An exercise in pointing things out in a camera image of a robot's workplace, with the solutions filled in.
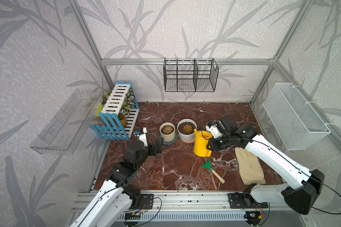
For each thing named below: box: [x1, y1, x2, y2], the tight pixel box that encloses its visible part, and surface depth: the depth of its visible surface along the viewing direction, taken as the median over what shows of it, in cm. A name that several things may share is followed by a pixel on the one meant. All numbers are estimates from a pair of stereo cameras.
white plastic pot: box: [177, 118, 198, 142], surface depth 94 cm
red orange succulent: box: [178, 121, 197, 135], surface depth 94 cm
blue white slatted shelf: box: [89, 80, 140, 141], surface depth 88 cm
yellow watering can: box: [194, 128, 213, 158], surface depth 77 cm
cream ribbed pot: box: [159, 122, 176, 142], surface depth 95 cm
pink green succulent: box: [162, 125, 174, 134], surface depth 95 cm
